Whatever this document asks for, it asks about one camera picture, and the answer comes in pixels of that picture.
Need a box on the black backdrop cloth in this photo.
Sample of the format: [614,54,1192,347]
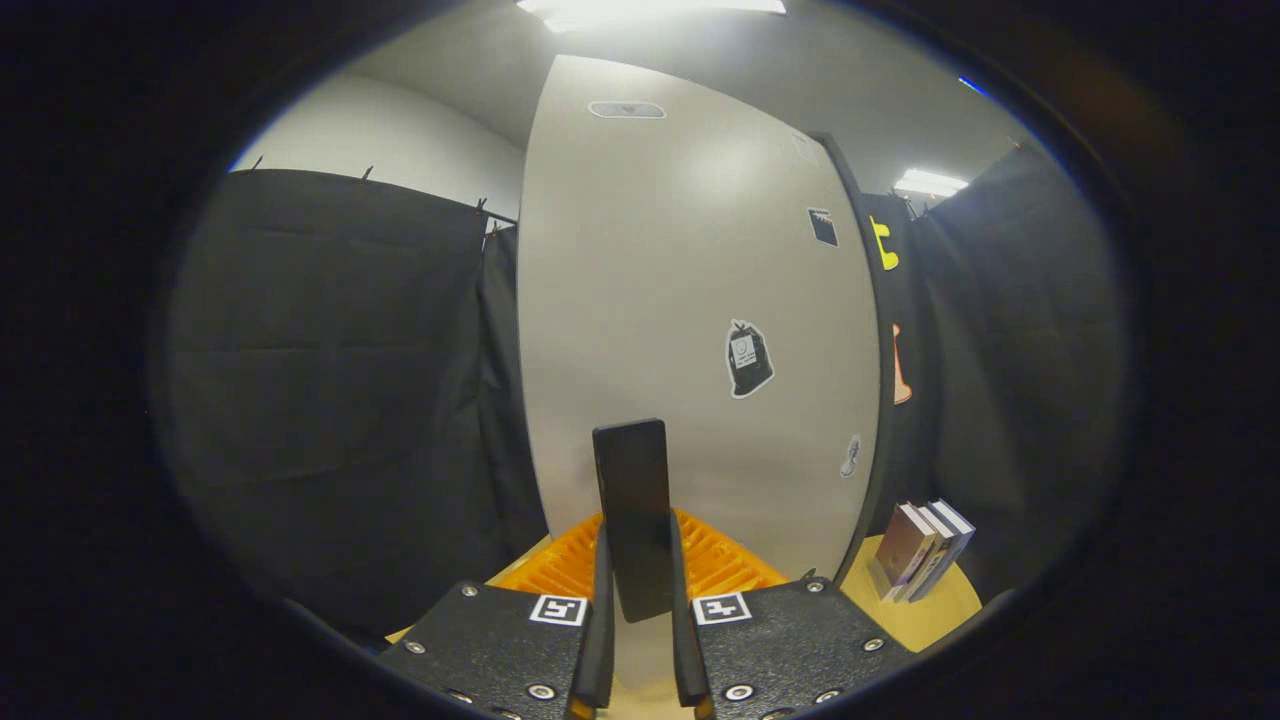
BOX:
[160,145,1129,646]

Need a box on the large ceiling light panel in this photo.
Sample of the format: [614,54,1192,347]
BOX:
[515,0,788,33]

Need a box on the light grey cabinet door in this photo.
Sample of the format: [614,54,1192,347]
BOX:
[517,55,882,693]

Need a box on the black door handle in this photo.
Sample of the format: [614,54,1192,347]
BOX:
[592,419,674,624]

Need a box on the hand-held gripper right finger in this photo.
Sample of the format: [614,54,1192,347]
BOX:
[668,508,916,720]

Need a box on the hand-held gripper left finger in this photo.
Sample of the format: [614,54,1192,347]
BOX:
[380,510,616,720]

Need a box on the dark grey cabinet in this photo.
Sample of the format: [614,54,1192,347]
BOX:
[808,130,898,586]

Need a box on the white yellow spine book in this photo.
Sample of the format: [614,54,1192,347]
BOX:
[893,503,958,603]

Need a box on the long ceiling light panel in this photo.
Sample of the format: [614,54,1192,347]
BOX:
[893,168,969,198]

